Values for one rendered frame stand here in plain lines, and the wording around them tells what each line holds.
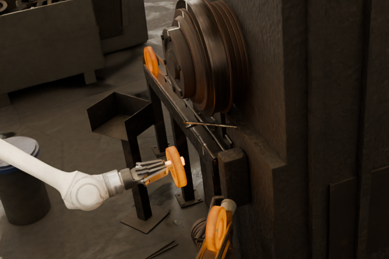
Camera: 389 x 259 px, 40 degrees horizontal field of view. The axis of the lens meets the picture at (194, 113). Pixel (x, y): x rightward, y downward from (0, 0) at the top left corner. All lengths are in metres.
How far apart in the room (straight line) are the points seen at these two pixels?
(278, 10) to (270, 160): 0.55
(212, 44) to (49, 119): 2.54
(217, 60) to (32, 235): 1.71
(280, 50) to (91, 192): 0.74
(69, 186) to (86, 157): 1.92
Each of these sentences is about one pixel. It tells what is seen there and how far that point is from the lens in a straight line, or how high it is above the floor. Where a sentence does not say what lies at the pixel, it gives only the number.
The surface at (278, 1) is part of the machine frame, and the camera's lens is 1.63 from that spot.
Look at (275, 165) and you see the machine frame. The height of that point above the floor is 0.87.
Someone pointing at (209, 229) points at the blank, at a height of 0.75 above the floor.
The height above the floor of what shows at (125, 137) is 0.61.
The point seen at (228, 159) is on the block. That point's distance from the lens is 2.05.
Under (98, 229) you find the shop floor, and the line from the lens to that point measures 3.10.
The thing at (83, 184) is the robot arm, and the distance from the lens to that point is 1.75.
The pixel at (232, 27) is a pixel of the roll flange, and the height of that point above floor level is 1.26.
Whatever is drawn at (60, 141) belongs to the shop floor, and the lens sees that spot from 3.95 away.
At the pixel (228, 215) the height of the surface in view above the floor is 0.70.
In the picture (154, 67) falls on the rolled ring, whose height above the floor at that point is 0.65.
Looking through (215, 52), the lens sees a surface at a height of 1.21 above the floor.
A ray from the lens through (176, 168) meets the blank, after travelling 1.93.
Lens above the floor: 1.99
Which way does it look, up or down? 30 degrees down
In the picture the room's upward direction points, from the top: 7 degrees counter-clockwise
